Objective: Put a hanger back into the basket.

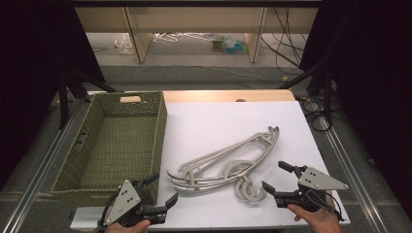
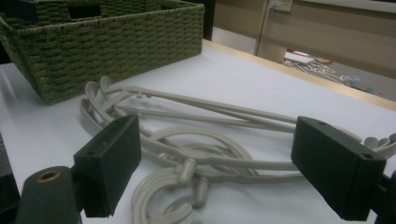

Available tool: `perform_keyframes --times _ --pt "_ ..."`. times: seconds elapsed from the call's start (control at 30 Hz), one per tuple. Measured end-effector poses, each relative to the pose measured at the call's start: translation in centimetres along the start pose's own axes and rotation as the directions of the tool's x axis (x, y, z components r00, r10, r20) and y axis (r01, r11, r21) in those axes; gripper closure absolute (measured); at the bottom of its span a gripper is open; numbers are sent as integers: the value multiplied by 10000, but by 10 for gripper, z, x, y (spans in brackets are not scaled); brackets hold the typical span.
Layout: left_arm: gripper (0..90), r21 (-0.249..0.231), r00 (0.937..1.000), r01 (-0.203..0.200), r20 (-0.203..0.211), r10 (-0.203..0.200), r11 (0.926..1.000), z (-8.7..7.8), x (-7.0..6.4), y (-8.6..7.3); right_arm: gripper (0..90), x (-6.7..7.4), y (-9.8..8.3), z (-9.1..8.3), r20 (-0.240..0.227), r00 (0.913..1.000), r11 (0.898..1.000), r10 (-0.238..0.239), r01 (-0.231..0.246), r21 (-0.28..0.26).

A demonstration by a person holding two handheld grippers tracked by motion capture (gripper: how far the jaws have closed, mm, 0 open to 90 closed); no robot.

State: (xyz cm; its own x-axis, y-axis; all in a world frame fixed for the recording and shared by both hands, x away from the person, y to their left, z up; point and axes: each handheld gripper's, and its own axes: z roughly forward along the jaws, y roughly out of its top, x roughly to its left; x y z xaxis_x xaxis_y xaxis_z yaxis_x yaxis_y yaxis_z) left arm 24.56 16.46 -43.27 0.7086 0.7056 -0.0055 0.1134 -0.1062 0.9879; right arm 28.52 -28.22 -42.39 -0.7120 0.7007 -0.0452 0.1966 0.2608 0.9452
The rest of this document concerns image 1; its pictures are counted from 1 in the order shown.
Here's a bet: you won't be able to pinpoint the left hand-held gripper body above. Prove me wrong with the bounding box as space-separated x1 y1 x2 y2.
98 179 168 227

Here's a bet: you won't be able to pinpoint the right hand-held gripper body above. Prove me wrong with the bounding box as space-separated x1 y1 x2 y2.
274 166 350 214

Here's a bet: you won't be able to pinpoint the green woven basket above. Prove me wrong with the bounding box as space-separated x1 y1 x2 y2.
51 91 168 208

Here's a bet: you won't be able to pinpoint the person's left hand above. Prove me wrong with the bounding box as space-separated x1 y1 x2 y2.
104 219 152 233

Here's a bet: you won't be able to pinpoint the person's right hand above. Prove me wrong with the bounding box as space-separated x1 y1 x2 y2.
287 204 343 233

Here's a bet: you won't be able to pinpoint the black metal stand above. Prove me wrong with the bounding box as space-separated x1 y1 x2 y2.
277 61 335 126
57 68 117 130

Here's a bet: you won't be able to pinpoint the white paper sheet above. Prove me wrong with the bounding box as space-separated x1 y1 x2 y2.
69 100 352 231

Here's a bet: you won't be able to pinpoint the black curtain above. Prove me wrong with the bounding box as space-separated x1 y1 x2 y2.
0 0 107 192
298 0 412 222

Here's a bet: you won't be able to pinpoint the pile of coloured plastic things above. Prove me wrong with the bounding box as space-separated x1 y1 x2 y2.
210 33 250 55

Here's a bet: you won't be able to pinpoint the clear plastic bag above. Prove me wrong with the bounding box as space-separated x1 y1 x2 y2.
113 32 136 55

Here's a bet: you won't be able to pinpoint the light wooden desk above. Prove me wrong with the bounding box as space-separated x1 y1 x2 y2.
75 7 320 64

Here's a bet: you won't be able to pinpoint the left hand-held gripper cable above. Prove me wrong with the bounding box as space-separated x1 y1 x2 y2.
97 189 121 228

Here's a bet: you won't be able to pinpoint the hand-held gripper cable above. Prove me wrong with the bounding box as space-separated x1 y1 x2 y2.
306 189 343 222
97 189 121 228

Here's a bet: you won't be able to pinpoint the right hand-held gripper cable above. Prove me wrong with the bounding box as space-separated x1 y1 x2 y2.
306 189 343 222

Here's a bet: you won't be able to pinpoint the aluminium rail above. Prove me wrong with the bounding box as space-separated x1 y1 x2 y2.
0 96 95 233
310 100 391 233

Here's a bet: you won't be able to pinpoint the coiled black cables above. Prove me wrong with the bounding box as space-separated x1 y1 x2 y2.
299 96 335 133

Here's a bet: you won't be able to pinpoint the thin pale floor cable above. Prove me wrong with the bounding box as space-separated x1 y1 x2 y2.
201 65 280 83

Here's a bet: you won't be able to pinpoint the hanging black cables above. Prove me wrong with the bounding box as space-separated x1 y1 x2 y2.
260 7 309 70

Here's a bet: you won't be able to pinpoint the white wire hangers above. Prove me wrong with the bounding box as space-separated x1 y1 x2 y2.
153 31 214 44

